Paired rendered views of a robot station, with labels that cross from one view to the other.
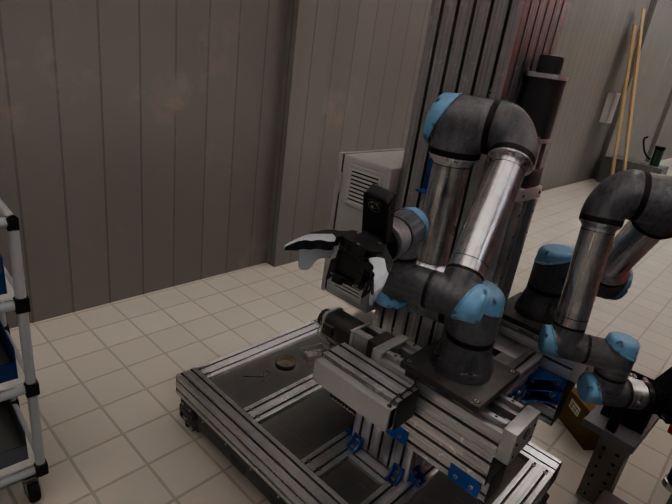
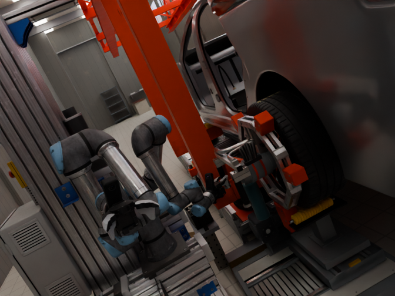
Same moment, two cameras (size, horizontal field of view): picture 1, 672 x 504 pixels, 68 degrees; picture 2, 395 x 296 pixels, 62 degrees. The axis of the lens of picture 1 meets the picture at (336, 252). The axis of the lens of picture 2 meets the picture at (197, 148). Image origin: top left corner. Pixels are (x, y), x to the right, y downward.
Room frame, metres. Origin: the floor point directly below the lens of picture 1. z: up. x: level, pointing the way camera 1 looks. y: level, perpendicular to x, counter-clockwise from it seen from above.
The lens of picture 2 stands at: (-0.05, 0.50, 1.53)
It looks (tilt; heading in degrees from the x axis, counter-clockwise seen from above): 14 degrees down; 309
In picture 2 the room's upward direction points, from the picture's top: 25 degrees counter-clockwise
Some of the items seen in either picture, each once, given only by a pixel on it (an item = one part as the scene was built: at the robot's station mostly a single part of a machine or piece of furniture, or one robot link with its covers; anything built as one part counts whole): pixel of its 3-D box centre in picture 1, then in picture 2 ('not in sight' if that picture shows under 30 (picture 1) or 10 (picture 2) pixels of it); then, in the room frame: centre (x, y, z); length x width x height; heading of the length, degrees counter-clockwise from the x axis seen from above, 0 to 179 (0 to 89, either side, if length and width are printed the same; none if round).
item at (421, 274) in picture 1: (401, 280); (126, 225); (0.89, -0.14, 1.12); 0.11 x 0.08 x 0.11; 64
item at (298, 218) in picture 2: not in sight; (312, 209); (0.64, -1.06, 0.51); 0.29 x 0.06 x 0.06; 46
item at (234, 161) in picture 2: not in sight; (241, 145); (0.81, -0.92, 1.03); 0.19 x 0.18 x 0.11; 46
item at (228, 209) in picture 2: not in sight; (203, 181); (2.20, -2.16, 0.28); 2.47 x 0.09 x 0.22; 136
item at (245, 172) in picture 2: not in sight; (240, 173); (0.82, -0.81, 0.93); 0.09 x 0.05 x 0.05; 46
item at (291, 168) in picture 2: not in sight; (294, 174); (0.57, -0.86, 0.85); 0.09 x 0.08 x 0.07; 136
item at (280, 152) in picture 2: not in sight; (266, 161); (0.80, -1.08, 0.85); 0.54 x 0.07 x 0.54; 136
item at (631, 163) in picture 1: (635, 161); not in sight; (8.74, -4.85, 0.46); 0.91 x 0.73 x 0.92; 49
